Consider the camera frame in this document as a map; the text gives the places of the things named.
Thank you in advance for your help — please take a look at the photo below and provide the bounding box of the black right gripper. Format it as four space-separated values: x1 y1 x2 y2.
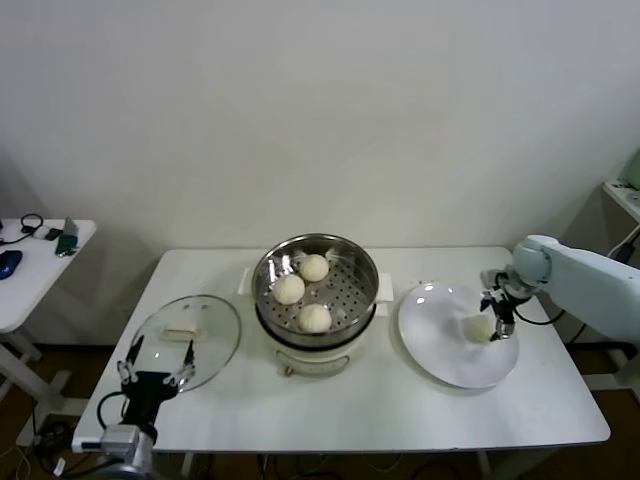
478 288 522 344

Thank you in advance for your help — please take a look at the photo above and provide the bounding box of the round glass pot lid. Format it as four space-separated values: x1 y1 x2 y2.
128 294 243 391

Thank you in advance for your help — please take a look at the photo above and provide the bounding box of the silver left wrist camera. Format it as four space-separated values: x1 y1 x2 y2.
72 424 141 454

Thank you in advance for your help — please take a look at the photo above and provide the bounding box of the white steamed baozi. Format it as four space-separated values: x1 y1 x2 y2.
298 303 333 334
298 253 330 283
462 315 494 345
273 273 306 305

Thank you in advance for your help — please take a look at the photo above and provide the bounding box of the blue computer mouse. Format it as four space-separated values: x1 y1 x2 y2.
0 249 24 280

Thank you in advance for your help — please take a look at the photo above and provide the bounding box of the large white plate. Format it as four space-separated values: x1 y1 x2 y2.
397 281 520 390

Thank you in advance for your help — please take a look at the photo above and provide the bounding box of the black looped cable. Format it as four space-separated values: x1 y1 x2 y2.
0 213 44 246

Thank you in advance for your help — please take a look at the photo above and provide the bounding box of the mint green container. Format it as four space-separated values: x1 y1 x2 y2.
623 152 640 190

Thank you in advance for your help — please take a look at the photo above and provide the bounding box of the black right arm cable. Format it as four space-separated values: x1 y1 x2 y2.
514 299 569 327

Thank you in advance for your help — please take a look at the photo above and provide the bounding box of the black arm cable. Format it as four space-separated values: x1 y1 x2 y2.
97 389 129 431
514 299 569 327

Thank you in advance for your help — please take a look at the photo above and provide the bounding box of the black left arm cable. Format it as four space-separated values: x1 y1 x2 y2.
97 389 129 431

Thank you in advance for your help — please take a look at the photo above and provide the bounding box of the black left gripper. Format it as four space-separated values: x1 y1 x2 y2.
116 334 197 427

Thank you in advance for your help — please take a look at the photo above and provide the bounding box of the stainless steel steamer basket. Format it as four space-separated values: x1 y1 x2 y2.
236 233 396 337

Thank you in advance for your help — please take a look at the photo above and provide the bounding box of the green handled tool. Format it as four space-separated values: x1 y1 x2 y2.
53 216 80 259

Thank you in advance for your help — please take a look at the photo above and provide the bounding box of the white electric cooking pot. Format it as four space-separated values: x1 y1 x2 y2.
253 299 390 380

